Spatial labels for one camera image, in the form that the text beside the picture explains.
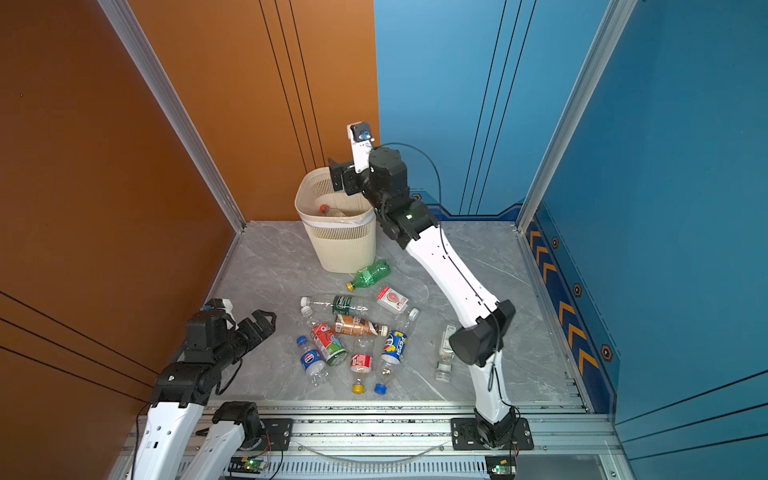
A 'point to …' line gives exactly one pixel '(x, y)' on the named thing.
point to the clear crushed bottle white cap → (307, 313)
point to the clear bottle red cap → (331, 212)
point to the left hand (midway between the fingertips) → (265, 320)
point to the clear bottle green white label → (444, 365)
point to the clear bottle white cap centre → (404, 318)
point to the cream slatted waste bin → (341, 227)
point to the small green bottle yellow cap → (369, 275)
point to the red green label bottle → (329, 345)
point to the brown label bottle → (355, 326)
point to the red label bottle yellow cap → (361, 363)
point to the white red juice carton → (392, 299)
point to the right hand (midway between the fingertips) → (349, 152)
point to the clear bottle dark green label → (350, 305)
